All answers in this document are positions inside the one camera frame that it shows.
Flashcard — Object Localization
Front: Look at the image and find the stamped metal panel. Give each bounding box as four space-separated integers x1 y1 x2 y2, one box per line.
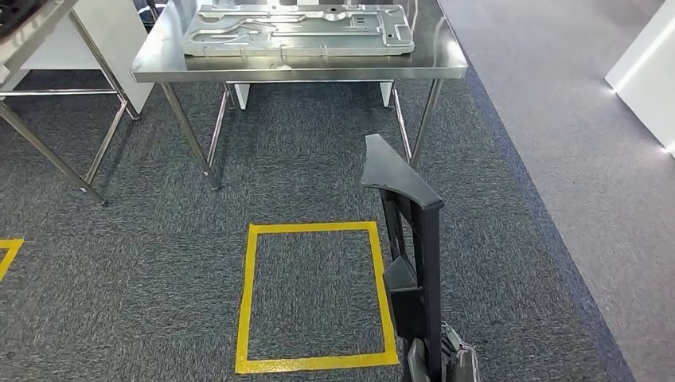
181 2 416 58

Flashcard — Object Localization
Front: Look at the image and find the black plastic plate frame part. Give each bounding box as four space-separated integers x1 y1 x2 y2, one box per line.
361 133 445 382

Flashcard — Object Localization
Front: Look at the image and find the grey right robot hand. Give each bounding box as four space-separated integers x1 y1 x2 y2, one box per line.
406 322 482 382

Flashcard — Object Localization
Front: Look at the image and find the white cabinet with light strip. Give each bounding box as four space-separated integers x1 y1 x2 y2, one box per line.
604 0 675 158

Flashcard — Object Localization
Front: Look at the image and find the stainless steel workbench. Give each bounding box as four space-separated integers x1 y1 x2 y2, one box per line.
131 0 470 192

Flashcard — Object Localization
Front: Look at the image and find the stainless steel table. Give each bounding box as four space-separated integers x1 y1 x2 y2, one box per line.
0 0 142 208

